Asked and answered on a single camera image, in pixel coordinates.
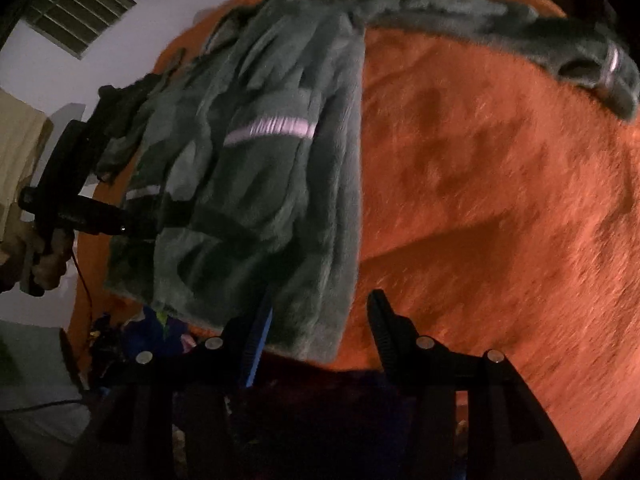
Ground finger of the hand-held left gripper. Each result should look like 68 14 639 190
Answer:
56 195 161 241

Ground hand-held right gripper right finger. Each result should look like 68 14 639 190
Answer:
366 289 583 480

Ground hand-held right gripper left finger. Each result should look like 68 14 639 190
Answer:
60 305 276 480

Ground grey fleece sweater pink stripes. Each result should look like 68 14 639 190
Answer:
95 0 640 363

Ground pile of colourful clothes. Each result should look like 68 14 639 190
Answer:
87 305 201 396

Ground person's left hand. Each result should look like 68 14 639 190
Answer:
10 230 73 293

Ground beige cloth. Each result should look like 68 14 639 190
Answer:
0 87 53 266

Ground louvred window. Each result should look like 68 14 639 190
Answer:
27 0 137 61

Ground orange fleece blanket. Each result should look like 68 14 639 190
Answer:
65 0 640 480

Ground black cable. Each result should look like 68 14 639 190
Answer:
0 395 88 413

